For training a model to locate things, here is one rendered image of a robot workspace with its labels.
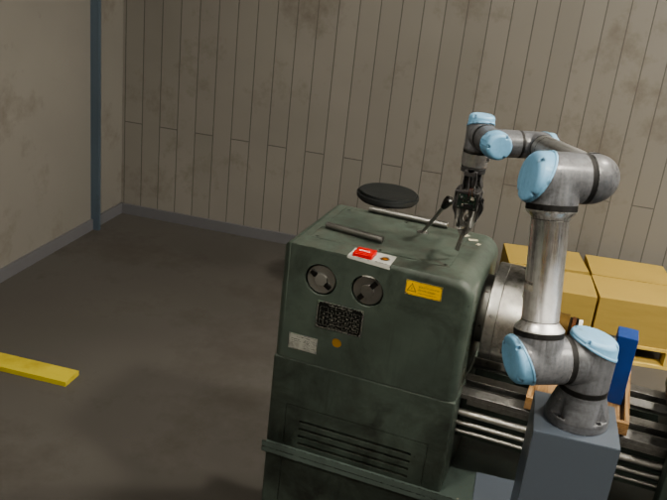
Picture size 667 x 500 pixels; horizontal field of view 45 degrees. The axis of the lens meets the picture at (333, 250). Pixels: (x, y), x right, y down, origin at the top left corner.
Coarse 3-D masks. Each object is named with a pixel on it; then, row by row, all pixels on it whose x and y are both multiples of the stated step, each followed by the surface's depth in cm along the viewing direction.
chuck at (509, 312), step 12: (516, 276) 245; (504, 288) 243; (516, 288) 242; (504, 300) 241; (516, 300) 240; (504, 312) 240; (516, 312) 239; (504, 324) 240; (492, 336) 243; (504, 336) 241; (492, 348) 245; (492, 360) 252
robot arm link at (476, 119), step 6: (474, 114) 223; (480, 114) 224; (486, 114) 225; (468, 120) 225; (474, 120) 223; (480, 120) 222; (486, 120) 222; (492, 120) 223; (468, 126) 225; (474, 126) 223; (468, 132) 225; (468, 138) 225; (468, 144) 226; (468, 150) 226; (474, 150) 225
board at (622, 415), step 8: (528, 392) 245; (552, 392) 251; (528, 400) 242; (624, 400) 247; (528, 408) 243; (616, 408) 246; (624, 408) 242; (616, 416) 241; (624, 416) 238; (624, 424) 234; (624, 432) 235
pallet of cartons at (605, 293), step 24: (576, 264) 507; (600, 264) 512; (624, 264) 517; (648, 264) 521; (576, 288) 469; (600, 288) 473; (624, 288) 477; (648, 288) 481; (576, 312) 464; (600, 312) 464; (624, 312) 462; (648, 312) 460; (648, 336) 464; (648, 360) 474
